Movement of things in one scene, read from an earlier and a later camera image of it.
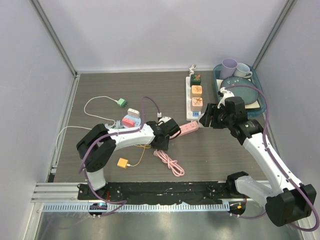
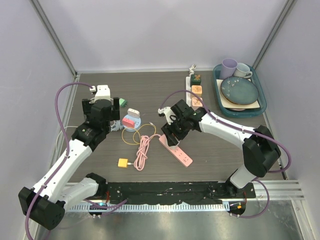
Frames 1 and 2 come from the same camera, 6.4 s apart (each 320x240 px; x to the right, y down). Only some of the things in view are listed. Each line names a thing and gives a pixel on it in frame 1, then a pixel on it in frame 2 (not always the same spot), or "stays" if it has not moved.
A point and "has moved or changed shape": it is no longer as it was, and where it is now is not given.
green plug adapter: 122,102 stays
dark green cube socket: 195,79 stays
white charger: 133,113 stays
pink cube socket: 197,104 stays
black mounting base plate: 152,192 stays
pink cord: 176,169 → 142,154
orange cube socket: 196,91 stays
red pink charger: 128,122 stays
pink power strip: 188,128 has moved or changed shape
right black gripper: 212,110 → 172,140
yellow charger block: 122,162 stays
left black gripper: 163,147 → 115,112
